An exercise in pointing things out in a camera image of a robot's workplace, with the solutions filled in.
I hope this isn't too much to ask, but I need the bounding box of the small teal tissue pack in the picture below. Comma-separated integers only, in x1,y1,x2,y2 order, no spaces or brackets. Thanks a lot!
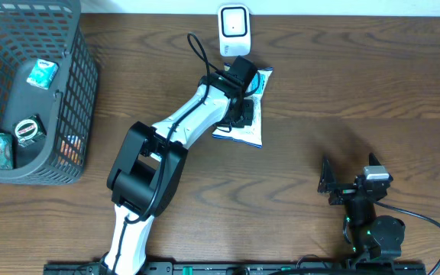
26,59,59,89

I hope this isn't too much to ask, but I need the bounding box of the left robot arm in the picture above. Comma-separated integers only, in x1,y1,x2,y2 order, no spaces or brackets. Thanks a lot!
99,57,258,274

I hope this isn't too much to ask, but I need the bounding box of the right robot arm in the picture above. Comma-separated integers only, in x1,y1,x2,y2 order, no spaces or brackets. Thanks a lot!
317,154,406,268

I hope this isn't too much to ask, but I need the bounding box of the white barcode scanner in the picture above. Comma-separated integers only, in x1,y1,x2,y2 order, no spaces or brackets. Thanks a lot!
218,4,251,57

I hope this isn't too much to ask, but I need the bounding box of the black round-label box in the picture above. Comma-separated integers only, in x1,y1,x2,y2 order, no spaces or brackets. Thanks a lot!
13,115,47,147

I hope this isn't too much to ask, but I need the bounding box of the grey plastic mesh basket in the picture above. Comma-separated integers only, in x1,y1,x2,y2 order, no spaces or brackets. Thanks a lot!
0,1,99,186

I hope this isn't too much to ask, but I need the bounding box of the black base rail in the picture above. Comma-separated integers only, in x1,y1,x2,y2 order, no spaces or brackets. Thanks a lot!
43,260,427,275

